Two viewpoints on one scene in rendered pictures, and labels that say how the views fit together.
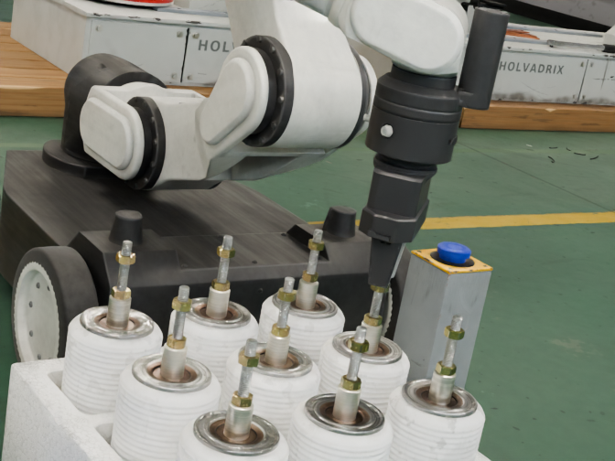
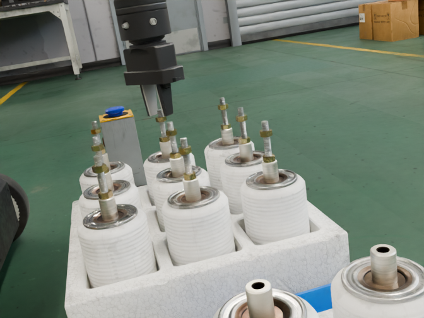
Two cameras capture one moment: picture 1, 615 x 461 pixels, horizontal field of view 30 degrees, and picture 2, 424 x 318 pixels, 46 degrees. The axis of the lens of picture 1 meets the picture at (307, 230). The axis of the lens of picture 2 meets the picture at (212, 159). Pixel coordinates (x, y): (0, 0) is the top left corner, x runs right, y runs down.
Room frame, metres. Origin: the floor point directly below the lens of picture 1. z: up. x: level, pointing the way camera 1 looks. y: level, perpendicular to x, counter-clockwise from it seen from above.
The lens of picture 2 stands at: (0.66, 0.68, 0.51)
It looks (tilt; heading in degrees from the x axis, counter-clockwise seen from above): 17 degrees down; 297
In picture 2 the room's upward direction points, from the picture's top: 9 degrees counter-clockwise
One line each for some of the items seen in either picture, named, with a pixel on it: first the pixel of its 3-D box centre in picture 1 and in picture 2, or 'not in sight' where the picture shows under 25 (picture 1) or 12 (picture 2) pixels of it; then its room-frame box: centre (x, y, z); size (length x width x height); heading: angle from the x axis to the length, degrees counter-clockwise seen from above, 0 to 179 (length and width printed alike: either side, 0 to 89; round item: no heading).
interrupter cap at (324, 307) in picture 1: (305, 305); (104, 169); (1.22, -0.01, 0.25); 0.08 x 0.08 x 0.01
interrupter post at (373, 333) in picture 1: (369, 337); (166, 149); (1.13, -0.08, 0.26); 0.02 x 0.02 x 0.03
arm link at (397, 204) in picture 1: (402, 168); (147, 48); (1.13, -0.08, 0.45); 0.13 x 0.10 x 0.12; 169
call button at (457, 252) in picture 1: (453, 254); (115, 112); (1.29, -0.17, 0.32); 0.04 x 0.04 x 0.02
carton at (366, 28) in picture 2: not in sight; (380, 19); (1.19, -4.11, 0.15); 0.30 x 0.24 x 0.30; 35
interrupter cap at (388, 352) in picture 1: (367, 348); (168, 156); (1.13, -0.08, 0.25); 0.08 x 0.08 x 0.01
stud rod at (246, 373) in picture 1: (245, 380); (267, 146); (0.89, 0.03, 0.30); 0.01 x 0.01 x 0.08
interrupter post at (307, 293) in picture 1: (307, 294); (103, 163); (1.22, -0.01, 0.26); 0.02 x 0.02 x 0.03
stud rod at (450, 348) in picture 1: (449, 351); (224, 117); (1.04, -0.16, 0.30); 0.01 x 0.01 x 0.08
